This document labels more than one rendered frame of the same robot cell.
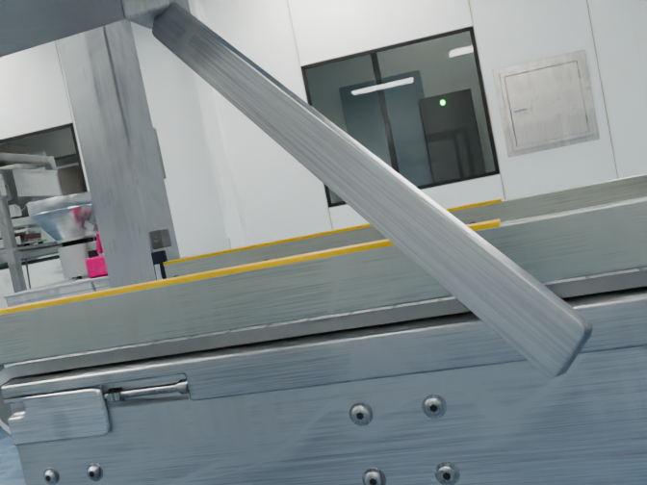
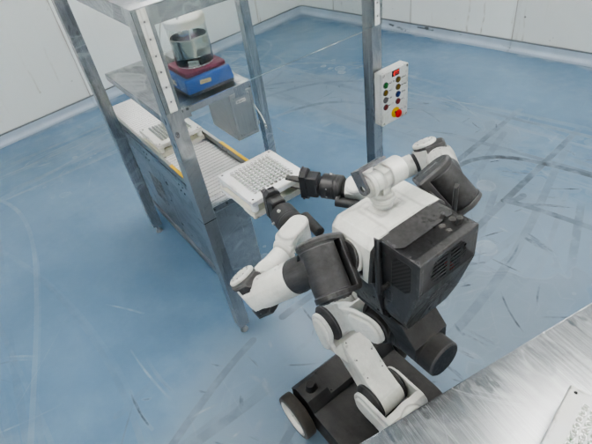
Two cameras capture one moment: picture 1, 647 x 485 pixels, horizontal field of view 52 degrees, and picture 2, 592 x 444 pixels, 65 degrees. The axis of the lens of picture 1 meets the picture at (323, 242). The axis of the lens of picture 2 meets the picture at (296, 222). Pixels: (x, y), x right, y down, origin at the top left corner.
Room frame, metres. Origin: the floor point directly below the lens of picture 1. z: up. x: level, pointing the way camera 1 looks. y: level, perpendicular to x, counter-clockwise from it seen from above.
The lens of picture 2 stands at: (1.61, 1.52, 1.97)
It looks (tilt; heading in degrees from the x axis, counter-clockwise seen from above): 40 degrees down; 223
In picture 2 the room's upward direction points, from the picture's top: 10 degrees counter-clockwise
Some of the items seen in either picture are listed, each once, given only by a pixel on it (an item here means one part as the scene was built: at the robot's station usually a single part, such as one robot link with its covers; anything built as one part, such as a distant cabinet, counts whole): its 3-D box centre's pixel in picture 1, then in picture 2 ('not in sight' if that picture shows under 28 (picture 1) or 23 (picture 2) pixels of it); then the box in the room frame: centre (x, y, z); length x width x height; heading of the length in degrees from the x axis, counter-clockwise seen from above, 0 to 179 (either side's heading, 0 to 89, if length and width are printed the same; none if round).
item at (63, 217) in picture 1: (89, 235); not in sight; (3.11, 1.06, 0.95); 0.49 x 0.36 x 0.37; 81
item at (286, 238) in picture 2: not in sight; (293, 238); (0.86, 0.79, 1.01); 0.13 x 0.07 x 0.09; 2
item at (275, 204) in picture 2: not in sight; (278, 210); (0.77, 0.66, 1.00); 0.12 x 0.10 x 0.13; 66
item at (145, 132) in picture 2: not in sight; (170, 129); (0.40, -0.39, 0.87); 0.25 x 0.24 x 0.02; 164
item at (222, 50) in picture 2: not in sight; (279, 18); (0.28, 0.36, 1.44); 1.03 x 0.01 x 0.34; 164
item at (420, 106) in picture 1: (399, 118); not in sight; (5.35, -0.78, 1.43); 1.38 x 0.01 x 1.16; 81
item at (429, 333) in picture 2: not in sight; (407, 323); (0.84, 1.16, 0.82); 0.28 x 0.13 x 0.18; 74
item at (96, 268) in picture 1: (110, 264); not in sight; (2.83, 0.90, 0.80); 0.16 x 0.12 x 0.09; 81
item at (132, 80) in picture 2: not in sight; (173, 80); (0.49, -0.08, 1.22); 0.62 x 0.38 x 0.04; 74
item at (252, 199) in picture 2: not in sight; (262, 176); (0.64, 0.47, 1.00); 0.25 x 0.24 x 0.02; 74
